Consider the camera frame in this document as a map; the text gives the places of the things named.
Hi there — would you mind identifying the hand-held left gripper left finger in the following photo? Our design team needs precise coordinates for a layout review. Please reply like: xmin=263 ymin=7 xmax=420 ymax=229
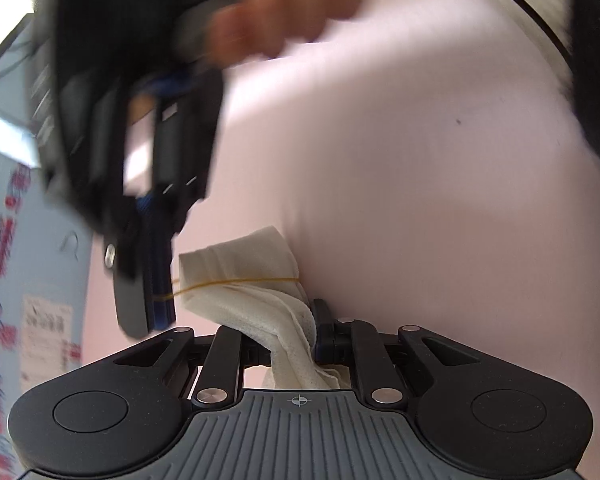
xmin=85 ymin=325 xmax=274 ymax=407

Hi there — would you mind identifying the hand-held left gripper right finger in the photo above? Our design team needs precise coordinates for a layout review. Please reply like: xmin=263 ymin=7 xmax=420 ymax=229
xmin=311 ymin=298 xmax=522 ymax=407

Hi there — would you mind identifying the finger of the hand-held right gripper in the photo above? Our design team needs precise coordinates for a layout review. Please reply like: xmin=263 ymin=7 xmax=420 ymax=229
xmin=102 ymin=195 xmax=154 ymax=340
xmin=140 ymin=195 xmax=177 ymax=333

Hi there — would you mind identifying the yellow rubber band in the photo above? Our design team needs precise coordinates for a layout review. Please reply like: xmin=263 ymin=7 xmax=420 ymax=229
xmin=169 ymin=276 xmax=302 ymax=302

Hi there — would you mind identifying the white woven cloth sheet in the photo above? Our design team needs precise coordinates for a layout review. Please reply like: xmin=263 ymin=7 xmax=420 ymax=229
xmin=178 ymin=226 xmax=354 ymax=391

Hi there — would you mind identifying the person's right hand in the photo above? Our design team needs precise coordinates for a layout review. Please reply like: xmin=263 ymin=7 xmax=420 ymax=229
xmin=165 ymin=0 xmax=367 ymax=70

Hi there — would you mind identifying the large light blue cardboard box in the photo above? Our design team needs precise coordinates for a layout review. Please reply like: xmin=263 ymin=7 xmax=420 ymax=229
xmin=0 ymin=140 xmax=94 ymax=480

